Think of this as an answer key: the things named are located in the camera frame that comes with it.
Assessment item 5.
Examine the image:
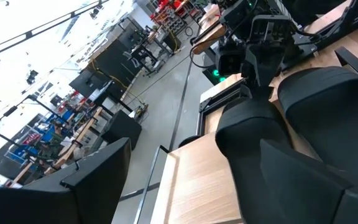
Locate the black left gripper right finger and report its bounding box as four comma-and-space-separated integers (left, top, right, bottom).
259, 139, 358, 224

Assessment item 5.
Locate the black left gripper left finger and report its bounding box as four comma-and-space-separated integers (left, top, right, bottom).
0, 138, 132, 224

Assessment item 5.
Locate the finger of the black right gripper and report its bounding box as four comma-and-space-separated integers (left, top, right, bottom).
242, 43, 287, 97

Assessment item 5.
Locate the black foam slide sandal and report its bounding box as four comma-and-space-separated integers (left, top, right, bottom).
277, 65, 358, 190
215, 98, 295, 224

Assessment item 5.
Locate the wooden workbench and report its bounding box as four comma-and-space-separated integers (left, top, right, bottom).
193, 6, 228, 55

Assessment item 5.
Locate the long wooden background table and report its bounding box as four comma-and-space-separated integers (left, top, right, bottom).
9, 107, 104, 187

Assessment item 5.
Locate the black cabinet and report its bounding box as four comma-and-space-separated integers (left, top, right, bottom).
100, 110, 142, 151

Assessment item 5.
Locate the red parts shelving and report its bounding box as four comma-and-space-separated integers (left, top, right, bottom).
150, 0, 198, 32

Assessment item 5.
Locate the black rolling workstation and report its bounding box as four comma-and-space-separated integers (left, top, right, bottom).
124, 43, 166, 77

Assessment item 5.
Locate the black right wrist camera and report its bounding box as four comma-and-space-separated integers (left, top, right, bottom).
215, 46, 247, 75

